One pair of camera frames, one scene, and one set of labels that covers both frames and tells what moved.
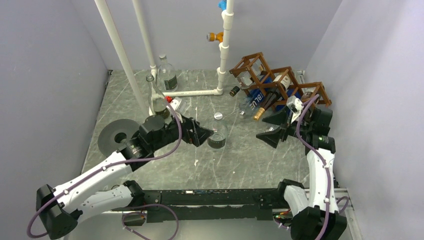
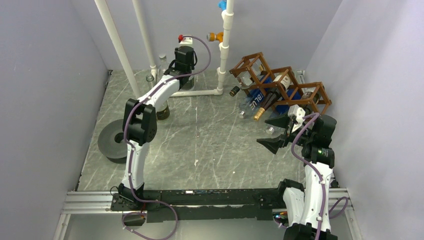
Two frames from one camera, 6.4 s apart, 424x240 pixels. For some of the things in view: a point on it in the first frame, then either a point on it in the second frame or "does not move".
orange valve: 213,37 does not move
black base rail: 207,205 does not move
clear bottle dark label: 217,141 → 186,83
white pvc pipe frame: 227,19 does not move
